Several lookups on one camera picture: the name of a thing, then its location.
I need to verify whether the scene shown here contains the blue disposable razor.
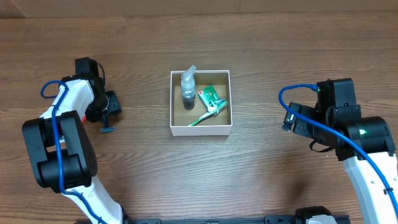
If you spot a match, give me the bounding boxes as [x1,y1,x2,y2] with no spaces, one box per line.
[100,115,115,133]

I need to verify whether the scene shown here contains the green toothbrush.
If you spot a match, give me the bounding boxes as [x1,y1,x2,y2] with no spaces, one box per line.
[189,99,228,126]

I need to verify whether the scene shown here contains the clear foam pump bottle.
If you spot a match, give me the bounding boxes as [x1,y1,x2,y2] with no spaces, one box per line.
[180,65,196,110]

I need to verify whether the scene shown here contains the green soap box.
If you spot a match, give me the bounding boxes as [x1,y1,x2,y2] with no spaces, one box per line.
[198,85,221,113]

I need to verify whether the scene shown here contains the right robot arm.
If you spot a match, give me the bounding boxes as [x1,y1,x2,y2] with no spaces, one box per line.
[278,78,397,223]

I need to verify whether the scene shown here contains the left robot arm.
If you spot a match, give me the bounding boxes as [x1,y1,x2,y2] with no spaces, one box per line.
[22,73,131,223]

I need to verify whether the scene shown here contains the white cardboard box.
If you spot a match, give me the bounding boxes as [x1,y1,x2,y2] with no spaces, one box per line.
[170,70,233,136]

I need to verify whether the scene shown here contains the right blue cable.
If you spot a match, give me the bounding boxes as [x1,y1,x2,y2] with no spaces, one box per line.
[278,83,398,215]

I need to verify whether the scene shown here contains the blue cable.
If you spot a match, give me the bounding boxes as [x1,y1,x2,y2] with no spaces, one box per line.
[278,83,398,215]
[40,80,109,224]

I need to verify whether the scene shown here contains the left blue cable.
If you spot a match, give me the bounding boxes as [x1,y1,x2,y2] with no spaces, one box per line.
[40,80,109,224]

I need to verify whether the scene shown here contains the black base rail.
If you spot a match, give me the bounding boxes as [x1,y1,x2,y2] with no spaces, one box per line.
[123,206,351,224]

